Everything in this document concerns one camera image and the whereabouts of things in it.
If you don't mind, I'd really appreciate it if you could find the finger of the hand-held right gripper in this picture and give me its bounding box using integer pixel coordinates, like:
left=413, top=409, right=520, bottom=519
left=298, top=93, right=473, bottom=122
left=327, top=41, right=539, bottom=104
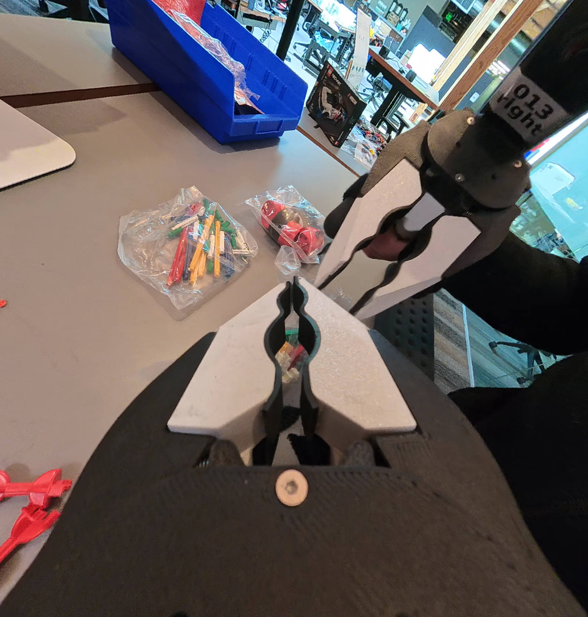
left=313, top=158, right=424, bottom=290
left=349, top=214, right=483, bottom=321

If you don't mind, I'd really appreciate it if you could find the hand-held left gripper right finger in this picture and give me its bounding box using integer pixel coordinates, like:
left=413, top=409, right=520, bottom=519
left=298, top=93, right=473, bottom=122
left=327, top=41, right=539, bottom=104
left=293, top=278, right=418, bottom=454

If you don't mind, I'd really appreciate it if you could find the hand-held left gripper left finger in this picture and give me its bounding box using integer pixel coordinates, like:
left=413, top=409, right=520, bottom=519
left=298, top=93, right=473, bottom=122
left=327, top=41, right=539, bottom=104
left=167, top=281, right=296, bottom=466

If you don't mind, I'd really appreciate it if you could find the clear bag of snowflake connectors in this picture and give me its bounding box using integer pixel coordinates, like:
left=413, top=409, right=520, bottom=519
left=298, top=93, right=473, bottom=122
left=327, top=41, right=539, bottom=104
left=275, top=327, right=310, bottom=385

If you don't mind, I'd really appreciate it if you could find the clear bag of red wheels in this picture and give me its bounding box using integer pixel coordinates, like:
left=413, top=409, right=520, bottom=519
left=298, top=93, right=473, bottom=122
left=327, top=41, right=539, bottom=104
left=245, top=185, right=331, bottom=276

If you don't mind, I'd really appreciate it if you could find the clear bag of colourful rods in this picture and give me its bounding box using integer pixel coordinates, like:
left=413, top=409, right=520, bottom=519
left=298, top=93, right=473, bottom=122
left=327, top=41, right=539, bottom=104
left=117, top=185, right=258, bottom=310

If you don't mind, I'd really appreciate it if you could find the white stand with wooden board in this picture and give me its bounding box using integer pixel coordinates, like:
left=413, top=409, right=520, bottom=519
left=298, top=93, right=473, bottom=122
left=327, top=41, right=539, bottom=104
left=0, top=89, right=77, bottom=194

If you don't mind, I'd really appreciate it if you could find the person's right forearm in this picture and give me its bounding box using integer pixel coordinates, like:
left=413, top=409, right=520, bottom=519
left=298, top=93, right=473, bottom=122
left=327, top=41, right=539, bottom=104
left=439, top=231, right=588, bottom=355

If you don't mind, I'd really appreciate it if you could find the person's right hand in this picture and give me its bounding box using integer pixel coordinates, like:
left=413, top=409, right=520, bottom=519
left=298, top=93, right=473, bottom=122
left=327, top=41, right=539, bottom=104
left=363, top=229, right=416, bottom=261

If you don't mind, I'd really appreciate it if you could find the black perforated mat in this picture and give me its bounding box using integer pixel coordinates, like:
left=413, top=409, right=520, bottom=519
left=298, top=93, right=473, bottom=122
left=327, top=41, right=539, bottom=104
left=373, top=294, right=437, bottom=381

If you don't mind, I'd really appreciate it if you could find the black toy box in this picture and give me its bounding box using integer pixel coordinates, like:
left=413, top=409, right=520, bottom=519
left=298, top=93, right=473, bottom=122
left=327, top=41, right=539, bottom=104
left=306, top=62, right=368, bottom=148

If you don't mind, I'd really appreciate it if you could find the black office chair base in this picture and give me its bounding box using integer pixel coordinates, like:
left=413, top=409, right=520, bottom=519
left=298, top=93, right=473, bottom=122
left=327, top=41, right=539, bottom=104
left=489, top=340, right=557, bottom=386

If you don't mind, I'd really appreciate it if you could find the person's black clothing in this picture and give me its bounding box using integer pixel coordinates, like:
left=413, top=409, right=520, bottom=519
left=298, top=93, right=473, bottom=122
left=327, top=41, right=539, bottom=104
left=447, top=337, right=588, bottom=617

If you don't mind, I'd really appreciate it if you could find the black pole with ribbed disc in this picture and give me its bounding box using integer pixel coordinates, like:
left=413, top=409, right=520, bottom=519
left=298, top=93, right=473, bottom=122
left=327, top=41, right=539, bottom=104
left=276, top=0, right=307, bottom=61

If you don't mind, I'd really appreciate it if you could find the red bow-tie connector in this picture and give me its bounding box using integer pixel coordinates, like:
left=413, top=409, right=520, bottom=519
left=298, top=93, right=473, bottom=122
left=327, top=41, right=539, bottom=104
left=0, top=504, right=61, bottom=591
left=0, top=469, right=73, bottom=511

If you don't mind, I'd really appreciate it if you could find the blue plastic bin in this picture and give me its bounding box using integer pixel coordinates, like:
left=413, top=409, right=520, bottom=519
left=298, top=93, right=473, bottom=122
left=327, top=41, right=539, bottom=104
left=105, top=0, right=308, bottom=145

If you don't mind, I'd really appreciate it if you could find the red printed packet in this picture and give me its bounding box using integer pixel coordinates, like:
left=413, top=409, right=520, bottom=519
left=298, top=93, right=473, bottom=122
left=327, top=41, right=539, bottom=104
left=152, top=0, right=265, bottom=116

